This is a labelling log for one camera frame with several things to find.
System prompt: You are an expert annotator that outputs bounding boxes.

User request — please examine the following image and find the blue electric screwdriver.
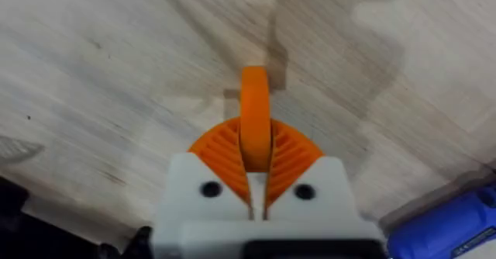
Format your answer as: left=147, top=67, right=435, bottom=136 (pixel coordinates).
left=386, top=184, right=496, bottom=259

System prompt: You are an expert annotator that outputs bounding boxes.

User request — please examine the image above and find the white orange right gripper left finger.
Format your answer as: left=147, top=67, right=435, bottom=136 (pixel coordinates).
left=153, top=65, right=257, bottom=223

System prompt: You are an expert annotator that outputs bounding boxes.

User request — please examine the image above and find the white orange right gripper right finger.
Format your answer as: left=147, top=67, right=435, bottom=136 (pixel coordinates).
left=255, top=65, right=361, bottom=223

